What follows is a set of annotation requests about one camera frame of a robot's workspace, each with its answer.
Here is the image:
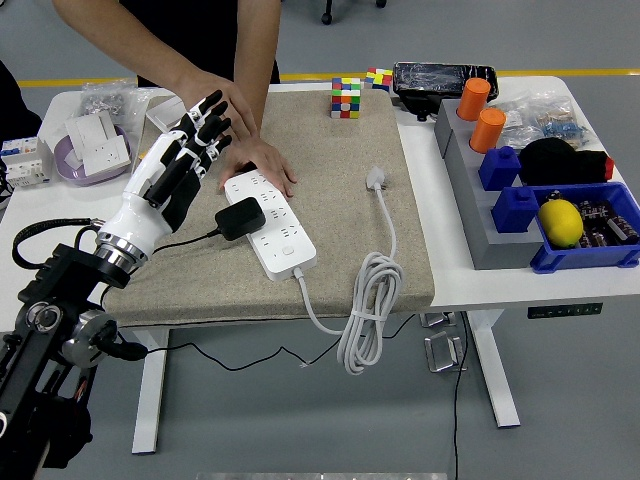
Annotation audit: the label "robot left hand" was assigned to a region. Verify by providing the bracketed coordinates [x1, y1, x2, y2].
[97, 89, 234, 257]

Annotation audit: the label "black floor cable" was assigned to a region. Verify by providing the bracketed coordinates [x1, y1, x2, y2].
[452, 312, 471, 480]

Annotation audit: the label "black plastic-wrapped box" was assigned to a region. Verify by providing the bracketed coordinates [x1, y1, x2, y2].
[392, 61, 500, 123]

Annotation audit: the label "blue plastic bin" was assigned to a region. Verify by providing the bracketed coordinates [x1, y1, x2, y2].
[529, 181, 640, 275]

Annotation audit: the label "purple bowl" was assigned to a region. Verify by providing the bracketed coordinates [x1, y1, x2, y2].
[53, 124, 132, 188]

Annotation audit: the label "clear bags of components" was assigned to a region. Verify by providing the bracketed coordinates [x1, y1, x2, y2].
[494, 92, 594, 151]

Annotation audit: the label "person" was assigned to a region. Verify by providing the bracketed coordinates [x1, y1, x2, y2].
[0, 59, 44, 144]

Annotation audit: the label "black pouch with red end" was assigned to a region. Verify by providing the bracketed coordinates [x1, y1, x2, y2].
[518, 138, 616, 187]

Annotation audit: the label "black plug adapter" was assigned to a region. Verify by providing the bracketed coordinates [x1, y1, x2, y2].
[214, 197, 267, 242]

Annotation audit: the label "plastic bag of screws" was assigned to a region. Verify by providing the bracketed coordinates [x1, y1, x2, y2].
[79, 81, 151, 126]

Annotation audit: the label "black table control panel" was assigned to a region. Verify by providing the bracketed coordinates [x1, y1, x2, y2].
[527, 302, 604, 320]

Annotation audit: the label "white power strip cord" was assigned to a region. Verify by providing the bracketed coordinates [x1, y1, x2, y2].
[289, 166, 407, 375]

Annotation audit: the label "silver metal bracket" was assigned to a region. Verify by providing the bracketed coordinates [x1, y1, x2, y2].
[423, 330, 469, 374]
[419, 311, 459, 330]

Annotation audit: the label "orange cylinder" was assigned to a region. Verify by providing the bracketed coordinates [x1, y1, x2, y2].
[468, 107, 508, 154]
[457, 77, 493, 122]

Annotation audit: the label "colourful puzzle cube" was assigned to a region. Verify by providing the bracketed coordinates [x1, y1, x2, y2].
[330, 77, 363, 120]
[363, 67, 394, 94]

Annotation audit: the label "person's right hand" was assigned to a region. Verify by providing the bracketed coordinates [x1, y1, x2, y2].
[174, 69, 260, 139]

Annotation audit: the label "grey stepped block holder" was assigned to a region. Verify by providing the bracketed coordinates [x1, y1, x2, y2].
[433, 97, 546, 271]

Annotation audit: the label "grey-brown mat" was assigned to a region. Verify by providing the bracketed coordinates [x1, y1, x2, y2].
[102, 89, 436, 329]

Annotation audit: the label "white wall socket plate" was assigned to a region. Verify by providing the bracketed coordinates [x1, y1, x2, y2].
[79, 137, 127, 176]

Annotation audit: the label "black office chair base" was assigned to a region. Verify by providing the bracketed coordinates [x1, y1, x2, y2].
[321, 0, 389, 26]

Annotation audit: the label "dark capacitors pile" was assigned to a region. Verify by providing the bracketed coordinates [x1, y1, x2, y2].
[574, 198, 640, 249]

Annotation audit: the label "white power strip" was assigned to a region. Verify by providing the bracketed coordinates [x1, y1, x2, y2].
[223, 169, 318, 283]

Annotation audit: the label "thin black adapter cord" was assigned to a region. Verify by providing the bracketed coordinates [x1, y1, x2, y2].
[99, 227, 419, 374]

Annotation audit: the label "blue block with knob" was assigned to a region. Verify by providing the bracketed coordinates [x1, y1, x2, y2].
[491, 185, 541, 235]
[478, 145, 523, 192]

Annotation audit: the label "white blank switch plate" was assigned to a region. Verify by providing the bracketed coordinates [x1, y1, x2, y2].
[66, 110, 119, 151]

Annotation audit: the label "white circuit breaker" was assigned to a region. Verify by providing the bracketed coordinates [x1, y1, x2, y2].
[0, 135, 55, 189]

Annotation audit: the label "white wall switch panel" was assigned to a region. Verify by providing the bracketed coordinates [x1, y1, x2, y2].
[145, 94, 191, 134]

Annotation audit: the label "person's left hand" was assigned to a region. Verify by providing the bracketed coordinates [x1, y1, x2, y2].
[219, 135, 299, 198]

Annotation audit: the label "yellow lemon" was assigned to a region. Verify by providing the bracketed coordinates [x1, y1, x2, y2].
[537, 198, 585, 249]

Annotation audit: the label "person's torso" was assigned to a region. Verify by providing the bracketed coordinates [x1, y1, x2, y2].
[119, 0, 282, 87]

